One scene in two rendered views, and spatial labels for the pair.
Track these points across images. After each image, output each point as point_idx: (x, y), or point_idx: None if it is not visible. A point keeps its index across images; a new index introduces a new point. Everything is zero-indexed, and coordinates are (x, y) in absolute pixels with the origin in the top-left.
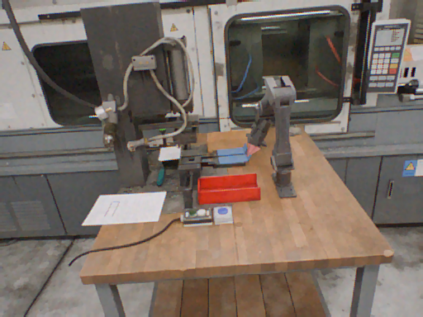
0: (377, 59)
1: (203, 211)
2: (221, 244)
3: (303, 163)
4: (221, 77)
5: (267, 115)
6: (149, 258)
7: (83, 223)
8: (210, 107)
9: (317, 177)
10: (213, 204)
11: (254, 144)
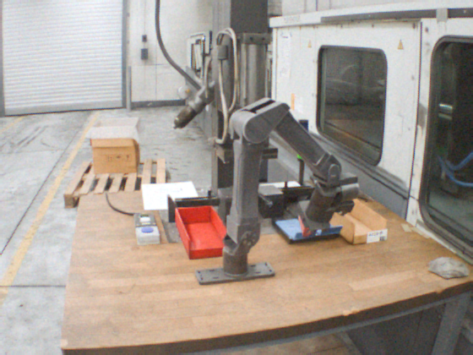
0: None
1: (144, 219)
2: (101, 241)
3: (322, 290)
4: (420, 128)
5: (323, 179)
6: (90, 214)
7: (144, 184)
8: None
9: (272, 304)
10: (177, 232)
11: (300, 216)
